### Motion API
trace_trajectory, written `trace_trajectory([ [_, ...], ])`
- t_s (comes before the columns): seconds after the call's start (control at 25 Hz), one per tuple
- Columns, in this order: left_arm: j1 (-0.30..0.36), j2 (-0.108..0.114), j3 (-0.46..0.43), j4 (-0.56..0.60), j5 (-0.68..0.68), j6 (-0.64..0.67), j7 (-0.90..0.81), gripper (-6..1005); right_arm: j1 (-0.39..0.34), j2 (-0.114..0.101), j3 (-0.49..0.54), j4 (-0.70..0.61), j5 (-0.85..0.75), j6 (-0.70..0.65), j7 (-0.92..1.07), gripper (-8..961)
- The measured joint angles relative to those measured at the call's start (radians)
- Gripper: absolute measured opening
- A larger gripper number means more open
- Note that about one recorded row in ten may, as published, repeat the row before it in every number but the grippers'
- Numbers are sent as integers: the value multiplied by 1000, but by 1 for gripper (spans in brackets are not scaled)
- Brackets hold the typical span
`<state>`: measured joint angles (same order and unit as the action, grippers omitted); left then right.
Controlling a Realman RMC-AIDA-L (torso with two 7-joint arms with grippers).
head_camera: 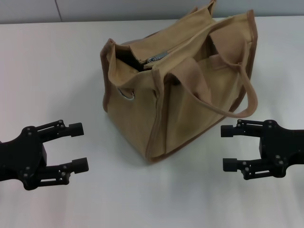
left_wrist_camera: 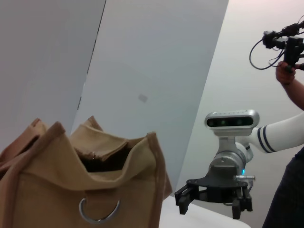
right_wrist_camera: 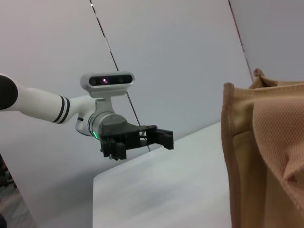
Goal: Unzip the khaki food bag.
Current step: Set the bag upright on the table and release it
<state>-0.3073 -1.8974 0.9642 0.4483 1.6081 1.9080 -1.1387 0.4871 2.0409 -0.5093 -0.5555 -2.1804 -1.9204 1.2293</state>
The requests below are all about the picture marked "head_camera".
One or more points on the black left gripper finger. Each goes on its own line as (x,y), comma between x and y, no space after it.
(74,129)
(79,165)

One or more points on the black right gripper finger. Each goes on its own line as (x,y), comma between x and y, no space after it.
(231,164)
(229,131)

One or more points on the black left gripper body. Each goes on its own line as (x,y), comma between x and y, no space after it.
(26,154)

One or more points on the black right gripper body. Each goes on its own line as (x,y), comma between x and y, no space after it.
(285,147)

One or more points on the khaki canvas food bag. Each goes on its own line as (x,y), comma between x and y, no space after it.
(190,114)

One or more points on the silver zipper pull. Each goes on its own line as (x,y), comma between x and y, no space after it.
(155,58)

